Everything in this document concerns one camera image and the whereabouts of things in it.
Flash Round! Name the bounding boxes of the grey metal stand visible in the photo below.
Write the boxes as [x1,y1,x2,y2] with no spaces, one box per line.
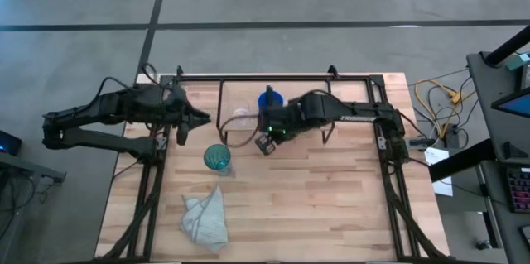
[0,151,67,264]

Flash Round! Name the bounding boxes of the black aluminium frame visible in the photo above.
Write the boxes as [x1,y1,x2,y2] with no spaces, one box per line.
[97,65,452,264]

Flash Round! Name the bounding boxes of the small teal box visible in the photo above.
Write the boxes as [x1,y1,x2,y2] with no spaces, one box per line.
[505,52,530,71]

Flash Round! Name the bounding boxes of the black device blue light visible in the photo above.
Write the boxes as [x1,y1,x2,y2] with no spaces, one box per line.
[0,130,24,156]

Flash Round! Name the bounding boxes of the grey desk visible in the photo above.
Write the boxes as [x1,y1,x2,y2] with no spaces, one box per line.
[466,50,530,264]

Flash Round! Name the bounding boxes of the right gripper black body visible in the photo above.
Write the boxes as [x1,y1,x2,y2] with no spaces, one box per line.
[262,103,301,142]

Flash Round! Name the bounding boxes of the teal ribbed cup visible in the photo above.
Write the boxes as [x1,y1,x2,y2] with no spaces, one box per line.
[202,143,233,175]

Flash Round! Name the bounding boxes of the light grey cloth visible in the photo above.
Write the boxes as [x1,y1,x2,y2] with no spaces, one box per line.
[179,185,229,253]

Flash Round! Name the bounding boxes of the black monitor mount pole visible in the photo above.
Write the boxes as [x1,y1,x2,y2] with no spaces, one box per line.
[483,25,530,68]

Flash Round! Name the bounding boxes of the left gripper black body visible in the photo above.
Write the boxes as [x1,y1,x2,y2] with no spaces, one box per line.
[164,87,194,130]

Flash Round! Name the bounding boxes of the blue plastic mug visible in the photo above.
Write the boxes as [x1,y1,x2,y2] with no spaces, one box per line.
[257,89,286,113]

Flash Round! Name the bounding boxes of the yellow cable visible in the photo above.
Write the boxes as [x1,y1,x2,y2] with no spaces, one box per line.
[413,77,467,139]

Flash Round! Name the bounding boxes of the black keyboard coloured keys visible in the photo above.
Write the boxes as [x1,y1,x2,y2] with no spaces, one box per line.
[506,166,530,214]

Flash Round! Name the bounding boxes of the white paper sheet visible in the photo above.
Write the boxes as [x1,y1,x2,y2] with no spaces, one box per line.
[424,146,455,198]

